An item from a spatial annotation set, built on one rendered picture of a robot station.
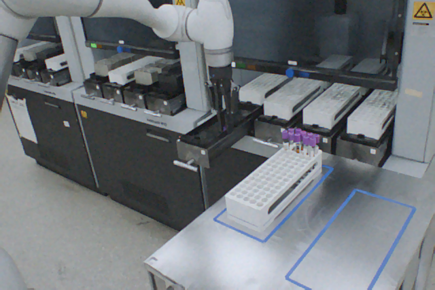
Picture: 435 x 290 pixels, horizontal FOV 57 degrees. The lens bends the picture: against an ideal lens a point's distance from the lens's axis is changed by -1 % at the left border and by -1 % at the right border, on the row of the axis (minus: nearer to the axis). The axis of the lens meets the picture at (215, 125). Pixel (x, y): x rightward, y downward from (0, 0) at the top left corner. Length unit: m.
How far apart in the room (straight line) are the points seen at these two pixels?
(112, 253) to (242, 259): 1.41
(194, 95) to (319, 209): 0.89
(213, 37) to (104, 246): 1.40
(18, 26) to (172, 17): 0.49
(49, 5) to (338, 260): 0.75
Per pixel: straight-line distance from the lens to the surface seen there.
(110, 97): 2.00
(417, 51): 1.25
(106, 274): 2.13
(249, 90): 1.56
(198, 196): 1.86
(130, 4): 0.96
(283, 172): 1.02
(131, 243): 2.24
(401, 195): 1.08
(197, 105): 1.73
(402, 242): 0.95
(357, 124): 1.32
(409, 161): 1.39
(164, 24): 1.27
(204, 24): 1.23
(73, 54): 2.31
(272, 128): 1.42
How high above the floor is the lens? 1.44
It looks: 26 degrees down
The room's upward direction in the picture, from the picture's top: 6 degrees counter-clockwise
